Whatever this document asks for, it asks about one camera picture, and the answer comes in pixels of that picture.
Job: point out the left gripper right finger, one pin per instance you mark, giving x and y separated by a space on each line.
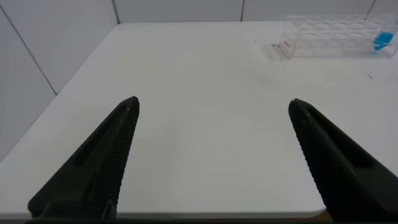
348 174

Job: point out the clear acrylic test tube rack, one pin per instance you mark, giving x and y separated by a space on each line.
320 35

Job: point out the test tube with blue pigment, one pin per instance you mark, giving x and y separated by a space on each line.
384 40

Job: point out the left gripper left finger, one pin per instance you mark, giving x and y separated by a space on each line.
93 174

